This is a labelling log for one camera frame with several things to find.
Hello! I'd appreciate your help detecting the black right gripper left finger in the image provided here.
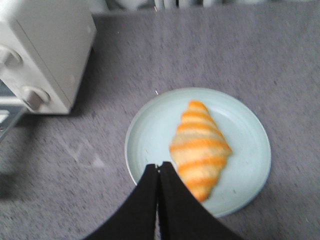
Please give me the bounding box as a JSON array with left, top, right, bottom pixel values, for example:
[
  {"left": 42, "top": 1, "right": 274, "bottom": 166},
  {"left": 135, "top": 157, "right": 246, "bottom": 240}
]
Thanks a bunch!
[{"left": 85, "top": 164, "right": 159, "bottom": 240}]

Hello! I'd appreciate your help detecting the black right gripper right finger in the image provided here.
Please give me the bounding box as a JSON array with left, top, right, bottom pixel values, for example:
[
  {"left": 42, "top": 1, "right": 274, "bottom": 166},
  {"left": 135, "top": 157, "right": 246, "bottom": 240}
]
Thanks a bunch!
[{"left": 158, "top": 162, "right": 242, "bottom": 240}]

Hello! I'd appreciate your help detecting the striped croissant bread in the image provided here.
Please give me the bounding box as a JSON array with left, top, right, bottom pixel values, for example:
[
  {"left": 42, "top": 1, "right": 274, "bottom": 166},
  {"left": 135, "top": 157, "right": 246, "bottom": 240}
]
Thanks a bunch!
[{"left": 169, "top": 100, "right": 232, "bottom": 202}]

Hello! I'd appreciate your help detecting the lower oven timer knob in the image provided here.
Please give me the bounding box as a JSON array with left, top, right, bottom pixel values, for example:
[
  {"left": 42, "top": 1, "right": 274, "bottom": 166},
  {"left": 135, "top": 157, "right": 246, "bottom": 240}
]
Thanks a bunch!
[{"left": 20, "top": 86, "right": 51, "bottom": 111}]

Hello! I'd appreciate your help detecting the white Toshiba toaster oven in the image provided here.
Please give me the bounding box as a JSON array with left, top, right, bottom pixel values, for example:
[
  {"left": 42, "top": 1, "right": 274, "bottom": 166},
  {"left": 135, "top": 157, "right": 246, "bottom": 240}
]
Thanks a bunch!
[{"left": 0, "top": 0, "right": 96, "bottom": 115}]

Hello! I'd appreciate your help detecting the upper oven control knob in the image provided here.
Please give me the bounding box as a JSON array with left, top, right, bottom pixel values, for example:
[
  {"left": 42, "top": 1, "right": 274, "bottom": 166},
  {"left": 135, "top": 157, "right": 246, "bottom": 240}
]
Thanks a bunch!
[{"left": 0, "top": 45, "right": 23, "bottom": 72}]

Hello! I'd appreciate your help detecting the light green plate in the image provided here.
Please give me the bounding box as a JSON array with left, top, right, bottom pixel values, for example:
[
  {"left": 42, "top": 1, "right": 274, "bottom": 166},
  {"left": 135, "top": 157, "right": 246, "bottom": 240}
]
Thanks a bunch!
[{"left": 124, "top": 87, "right": 272, "bottom": 217}]

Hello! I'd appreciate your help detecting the pale curtain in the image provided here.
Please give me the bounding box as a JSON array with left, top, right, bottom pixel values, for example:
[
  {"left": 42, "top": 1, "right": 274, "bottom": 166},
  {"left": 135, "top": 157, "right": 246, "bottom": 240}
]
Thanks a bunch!
[{"left": 107, "top": 0, "right": 320, "bottom": 12}]

